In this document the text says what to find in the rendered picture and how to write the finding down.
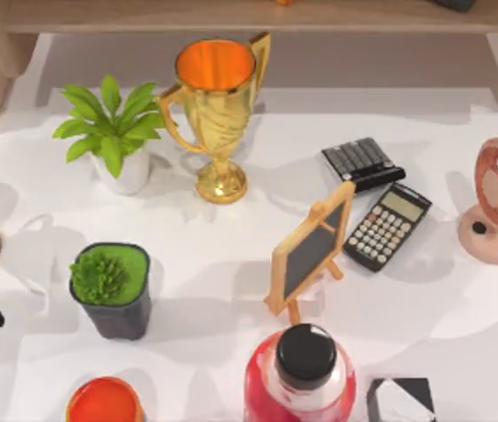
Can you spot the wooden framed blackboard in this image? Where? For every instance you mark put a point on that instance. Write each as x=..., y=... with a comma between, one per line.
x=308, y=259

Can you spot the gold trophy cup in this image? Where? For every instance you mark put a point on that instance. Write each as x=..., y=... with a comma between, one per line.
x=219, y=110

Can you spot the black calculator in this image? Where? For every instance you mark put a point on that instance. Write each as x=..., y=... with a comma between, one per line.
x=387, y=228

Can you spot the green plant in black pot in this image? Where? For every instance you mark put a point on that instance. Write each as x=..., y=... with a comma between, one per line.
x=112, y=285

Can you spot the leafy plant in white pot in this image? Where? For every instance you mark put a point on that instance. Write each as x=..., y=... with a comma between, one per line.
x=112, y=132

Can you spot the red bottle with black cap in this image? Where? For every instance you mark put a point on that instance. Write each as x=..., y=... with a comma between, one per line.
x=302, y=378

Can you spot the wooden shelf unit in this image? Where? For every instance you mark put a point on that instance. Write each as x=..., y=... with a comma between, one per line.
x=240, y=17

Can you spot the small orange object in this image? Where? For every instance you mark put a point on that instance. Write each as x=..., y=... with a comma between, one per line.
x=285, y=2

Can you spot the orange cup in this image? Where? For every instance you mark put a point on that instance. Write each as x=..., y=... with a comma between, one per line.
x=104, y=402

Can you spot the black and white box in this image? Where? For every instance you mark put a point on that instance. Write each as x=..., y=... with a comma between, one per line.
x=400, y=402

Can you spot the pink desk fan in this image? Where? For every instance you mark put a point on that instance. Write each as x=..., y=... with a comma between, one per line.
x=497, y=206

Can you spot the dark object on shelf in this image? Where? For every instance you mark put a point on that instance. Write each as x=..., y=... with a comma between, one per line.
x=456, y=3

